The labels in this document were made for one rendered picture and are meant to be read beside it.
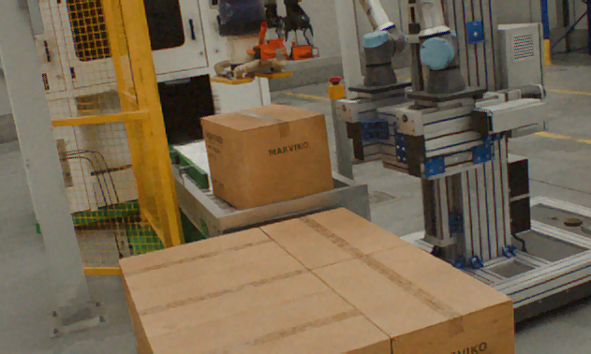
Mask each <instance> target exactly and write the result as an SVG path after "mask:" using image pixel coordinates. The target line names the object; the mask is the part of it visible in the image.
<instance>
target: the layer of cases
mask: <svg viewBox="0 0 591 354"><path fill-rule="evenodd" d="M118 262H119V267H120V273H121V277H122V282H123V288H124V293H125V297H126V301H127V306H128V311H129V315H130V321H131V326H132V331H133V335H134V341H135V346H137V350H138V352H139V354H515V341H514V324H513V308H512V299H511V298H509V297H507V295H505V294H503V293H502V292H500V291H498V290H496V289H494V288H492V287H490V286H488V285H485V284H483V283H482V282H480V281H479V280H477V279H475V278H473V277H471V276H469V275H468V274H466V273H462V272H460V270H458V269H456V268H455V267H453V266H451V265H450V264H448V263H445V262H444V261H442V260H440V259H438V258H435V257H434V256H432V255H430V254H427V253H425V251H423V250H421V249H420V248H419V247H417V246H415V245H413V244H410V243H408V242H406V241H404V240H402V239H400V238H399V237H397V236H394V234H392V233H390V232H388V231H387V230H385V229H383V228H380V227H378V226H376V225H375V224H373V223H371V222H369V221H366V219H364V218H362V217H361V216H359V215H357V214H354V213H352V212H351V211H349V210H347V209H345V208H338V209H334V210H330V211H326V212H322V213H317V214H310V215H306V216H300V217H296V218H292V220H288V221H284V222H279V223H274V224H271V225H267V226H261V227H258V228H253V229H246V230H241V231H237V232H232V234H229V235H224V236H219V237H215V238H212V239H207V240H202V241H198V242H193V243H186V244H182V245H177V246H173V247H170V248H164V249H160V250H156V252H153V253H147V254H143V255H139V256H135V257H131V258H123V259H119V260H118Z"/></svg>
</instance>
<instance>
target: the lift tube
mask: <svg viewBox="0 0 591 354"><path fill-rule="evenodd" d="M217 11H219V16H220V19H221V22H222V23H233V22H250V21H257V20H265V6H264V3H263V1H262V0H219V1H218V10H217ZM259 32H260V29H259V30H252V31H243V32H235V33H224V34H221V37H228V36H238V35H248V34H255V33H259Z"/></svg>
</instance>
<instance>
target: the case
mask: <svg viewBox="0 0 591 354"><path fill-rule="evenodd" d="M201 123H202V130H203V136H204V142H205V148H206V155H207V161H208V168H209V173H211V179H212V186H213V191H214V195H216V196H218V197H219V198H221V199H223V200H225V201H226V202H228V203H229V204H231V205H233V207H234V208H237V209H238V210H240V211H243V210H247V209H252V208H257V207H260V205H265V204H270V203H274V202H279V201H283V200H287V199H296V198H301V197H305V196H309V195H315V194H318V192H323V191H328V190H332V189H333V181H332V165H331V157H330V148H329V140H328V132H326V123H325V115H324V113H322V112H317V111H307V110H302V109H296V108H292V107H285V106H280V105H274V104H271V105H266V106H260V107H255V108H251V109H244V110H239V111H230V112H225V114H219V115H214V116H208V117H203V118H201Z"/></svg>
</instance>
